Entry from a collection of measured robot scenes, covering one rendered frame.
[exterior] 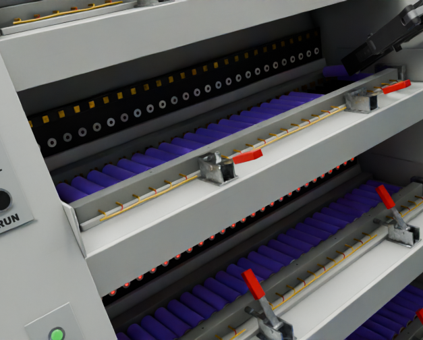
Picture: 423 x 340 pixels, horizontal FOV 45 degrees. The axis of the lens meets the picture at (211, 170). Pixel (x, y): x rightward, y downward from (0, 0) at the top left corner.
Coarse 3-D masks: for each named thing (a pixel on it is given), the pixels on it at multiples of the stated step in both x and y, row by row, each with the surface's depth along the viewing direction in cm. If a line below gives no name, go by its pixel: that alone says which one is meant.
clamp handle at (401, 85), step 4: (408, 80) 64; (396, 84) 65; (400, 84) 65; (404, 84) 64; (408, 84) 64; (364, 88) 70; (384, 88) 67; (388, 88) 66; (392, 88) 66; (396, 88) 65; (400, 88) 65; (364, 92) 70; (376, 92) 68; (380, 92) 67; (384, 92) 67; (388, 92) 66
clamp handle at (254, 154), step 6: (252, 150) 51; (258, 150) 50; (216, 156) 55; (240, 156) 51; (246, 156) 50; (252, 156) 50; (258, 156) 50; (216, 162) 55; (222, 162) 54; (228, 162) 53; (234, 162) 52; (240, 162) 52
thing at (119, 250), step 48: (336, 48) 90; (240, 96) 78; (384, 96) 75; (96, 144) 65; (288, 144) 63; (336, 144) 65; (192, 192) 54; (240, 192) 56; (288, 192) 61; (96, 240) 48; (144, 240) 49; (192, 240) 53; (96, 288) 46
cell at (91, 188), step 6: (72, 180) 59; (78, 180) 58; (84, 180) 58; (72, 186) 59; (78, 186) 57; (84, 186) 56; (90, 186) 56; (96, 186) 55; (102, 186) 55; (84, 192) 56; (90, 192) 55
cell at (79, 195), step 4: (60, 184) 58; (64, 184) 57; (56, 188) 58; (60, 188) 57; (64, 188) 56; (68, 188) 56; (72, 188) 56; (60, 192) 57; (64, 192) 56; (68, 192) 55; (72, 192) 55; (76, 192) 55; (80, 192) 54; (60, 196) 57; (64, 196) 56; (68, 196) 55; (72, 196) 54; (76, 196) 54; (80, 196) 53; (84, 196) 53; (64, 200) 56; (68, 200) 55; (72, 200) 54
